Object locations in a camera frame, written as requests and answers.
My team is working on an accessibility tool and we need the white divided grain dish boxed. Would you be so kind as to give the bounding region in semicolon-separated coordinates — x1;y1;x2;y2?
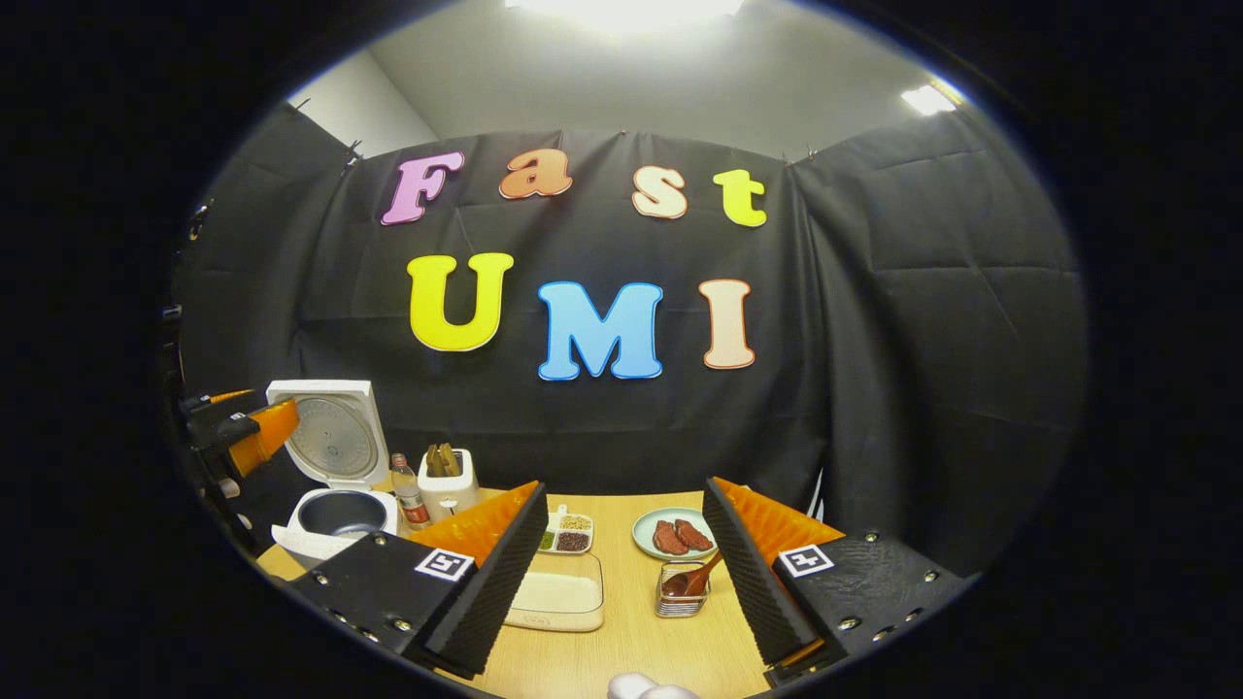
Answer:
537;505;595;556

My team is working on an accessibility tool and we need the dark wooden spoon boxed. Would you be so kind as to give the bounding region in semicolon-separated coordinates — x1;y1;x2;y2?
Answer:
660;550;724;598

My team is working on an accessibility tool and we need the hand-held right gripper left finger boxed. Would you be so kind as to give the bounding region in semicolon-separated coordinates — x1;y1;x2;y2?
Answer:
289;481;550;681

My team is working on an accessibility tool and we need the small ceiling light panel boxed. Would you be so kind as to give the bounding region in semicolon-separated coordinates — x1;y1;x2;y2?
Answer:
900;83;962;117

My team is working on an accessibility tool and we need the white toaster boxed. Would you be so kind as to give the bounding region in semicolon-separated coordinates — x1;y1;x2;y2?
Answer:
418;447;482;522

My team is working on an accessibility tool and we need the black backdrop cloth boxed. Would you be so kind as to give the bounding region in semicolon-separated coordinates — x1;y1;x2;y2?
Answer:
170;97;1089;583

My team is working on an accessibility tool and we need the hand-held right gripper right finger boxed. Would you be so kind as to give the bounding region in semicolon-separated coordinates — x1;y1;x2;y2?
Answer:
701;476;980;685

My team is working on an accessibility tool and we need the pale green plate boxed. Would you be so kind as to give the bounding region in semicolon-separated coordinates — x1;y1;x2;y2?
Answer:
632;507;718;562

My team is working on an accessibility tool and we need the clear plastic bottle red label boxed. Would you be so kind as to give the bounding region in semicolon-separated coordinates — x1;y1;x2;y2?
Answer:
389;452;433;532

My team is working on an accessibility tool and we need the large ceiling light panel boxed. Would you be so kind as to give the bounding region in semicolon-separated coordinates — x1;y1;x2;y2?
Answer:
505;0;744;30

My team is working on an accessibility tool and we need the white rice cooker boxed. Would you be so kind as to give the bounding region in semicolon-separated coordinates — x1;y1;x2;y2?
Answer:
265;379;401;572

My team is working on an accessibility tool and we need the clear container of rice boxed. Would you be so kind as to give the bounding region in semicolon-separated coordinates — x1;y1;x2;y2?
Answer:
503;551;605;633

